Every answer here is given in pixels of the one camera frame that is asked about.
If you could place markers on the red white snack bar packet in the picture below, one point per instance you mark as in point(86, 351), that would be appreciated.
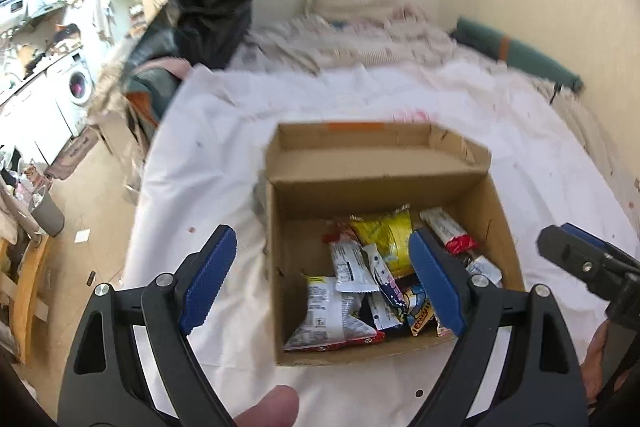
point(345, 269)

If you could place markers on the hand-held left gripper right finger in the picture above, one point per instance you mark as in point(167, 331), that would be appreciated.
point(440, 282)

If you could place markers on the beige floral quilt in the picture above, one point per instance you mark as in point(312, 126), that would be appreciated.
point(110, 87)

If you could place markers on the person's right hand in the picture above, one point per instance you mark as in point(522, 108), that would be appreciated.
point(597, 362)

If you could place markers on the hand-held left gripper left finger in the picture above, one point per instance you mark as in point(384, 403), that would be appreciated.
point(210, 277)

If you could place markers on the purple white small packet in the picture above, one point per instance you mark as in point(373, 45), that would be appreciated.
point(382, 313)

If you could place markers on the floral blanket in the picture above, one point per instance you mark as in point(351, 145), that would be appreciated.
point(350, 47)

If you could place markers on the pink clothes pile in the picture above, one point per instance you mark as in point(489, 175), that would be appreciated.
point(15, 207)

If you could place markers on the small dark object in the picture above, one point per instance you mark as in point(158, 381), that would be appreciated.
point(91, 278)

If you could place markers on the white blue striped snack bag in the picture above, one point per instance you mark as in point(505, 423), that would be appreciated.
point(482, 269)

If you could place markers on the white water heater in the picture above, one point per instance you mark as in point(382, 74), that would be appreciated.
point(15, 4)

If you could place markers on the white paper sheet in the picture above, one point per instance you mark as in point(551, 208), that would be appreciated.
point(82, 236)

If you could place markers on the white floor cabinet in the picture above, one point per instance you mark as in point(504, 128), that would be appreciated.
point(35, 122)

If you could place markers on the green orange cloth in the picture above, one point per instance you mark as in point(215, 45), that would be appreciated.
point(150, 92)

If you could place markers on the brown patterned rug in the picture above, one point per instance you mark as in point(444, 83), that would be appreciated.
point(75, 152)

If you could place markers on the white hanging towel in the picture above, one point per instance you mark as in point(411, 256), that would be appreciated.
point(103, 14)

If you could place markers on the brown cardboard box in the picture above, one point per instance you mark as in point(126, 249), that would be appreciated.
point(380, 192)

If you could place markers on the yellow snack bag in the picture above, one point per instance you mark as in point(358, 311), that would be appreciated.
point(385, 232)

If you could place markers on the beige red snack bar packet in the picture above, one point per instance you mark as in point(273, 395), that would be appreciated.
point(447, 229)

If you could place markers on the brown chocolate bar packet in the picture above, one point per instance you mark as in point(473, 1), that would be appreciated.
point(417, 314)

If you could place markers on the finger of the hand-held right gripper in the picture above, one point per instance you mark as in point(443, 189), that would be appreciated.
point(585, 237)
point(565, 252)

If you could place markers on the large white red snack bag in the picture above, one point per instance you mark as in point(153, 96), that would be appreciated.
point(320, 312)

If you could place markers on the white washing machine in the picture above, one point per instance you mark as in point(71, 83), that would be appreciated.
point(75, 87)

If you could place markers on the green rolled mat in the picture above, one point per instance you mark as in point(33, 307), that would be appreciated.
point(525, 57)

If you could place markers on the wooden chair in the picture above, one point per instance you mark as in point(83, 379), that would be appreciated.
point(30, 287)

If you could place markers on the blue white snack bar packet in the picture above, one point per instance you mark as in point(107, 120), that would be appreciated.
point(382, 277)

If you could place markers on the person's left hand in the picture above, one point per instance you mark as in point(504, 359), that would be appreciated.
point(265, 407)

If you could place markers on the grey trash bin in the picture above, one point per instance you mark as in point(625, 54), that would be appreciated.
point(50, 214)

